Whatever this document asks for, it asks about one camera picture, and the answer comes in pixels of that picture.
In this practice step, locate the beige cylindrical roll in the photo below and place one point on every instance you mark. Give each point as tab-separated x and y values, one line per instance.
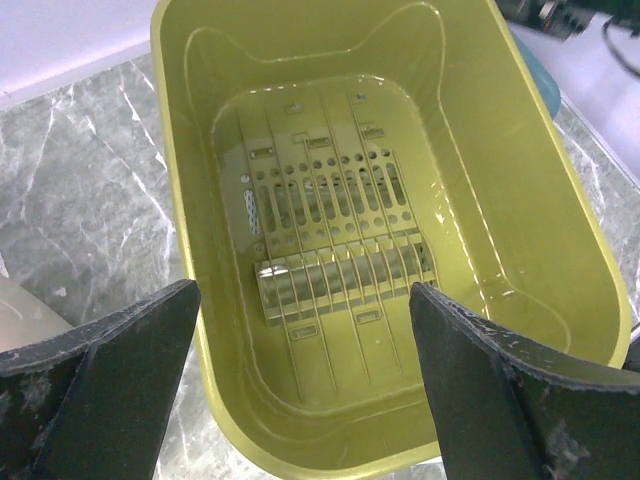
25	320

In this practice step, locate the olive green plastic tub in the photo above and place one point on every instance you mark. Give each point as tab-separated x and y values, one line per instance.
324	156

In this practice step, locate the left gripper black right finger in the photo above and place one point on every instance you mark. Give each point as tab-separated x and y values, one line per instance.
507	407

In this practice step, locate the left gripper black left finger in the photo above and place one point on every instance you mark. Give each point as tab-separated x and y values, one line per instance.
94	402

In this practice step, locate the aluminium rail at wall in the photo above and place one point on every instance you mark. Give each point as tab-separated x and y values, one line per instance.
617	133

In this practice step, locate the translucent blue plastic container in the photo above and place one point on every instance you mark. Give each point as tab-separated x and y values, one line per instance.
543	80

